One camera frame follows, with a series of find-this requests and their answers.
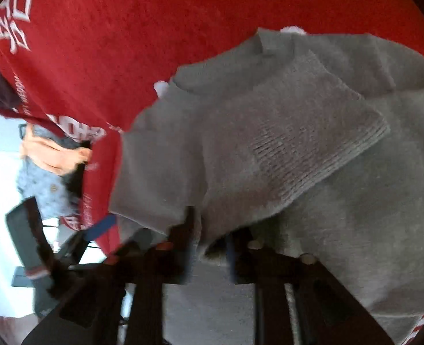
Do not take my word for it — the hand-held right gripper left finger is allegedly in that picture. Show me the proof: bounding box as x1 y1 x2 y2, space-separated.
21 206 199 345

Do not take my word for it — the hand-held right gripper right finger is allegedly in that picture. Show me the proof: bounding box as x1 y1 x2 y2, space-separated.
227 228 394 345

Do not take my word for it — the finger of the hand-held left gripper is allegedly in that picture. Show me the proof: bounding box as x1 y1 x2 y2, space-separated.
58 214 118 264

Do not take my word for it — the grey knit sweater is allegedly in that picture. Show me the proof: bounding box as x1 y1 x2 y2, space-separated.
109 27 424 345

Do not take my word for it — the blue denim garment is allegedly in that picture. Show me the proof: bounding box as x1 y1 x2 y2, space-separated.
16 124 90 220

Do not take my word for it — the peach cloth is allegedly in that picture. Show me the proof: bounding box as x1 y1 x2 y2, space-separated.
20 137 92 177

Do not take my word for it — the red printed table cloth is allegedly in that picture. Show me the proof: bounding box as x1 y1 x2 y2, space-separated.
0 0 424 344

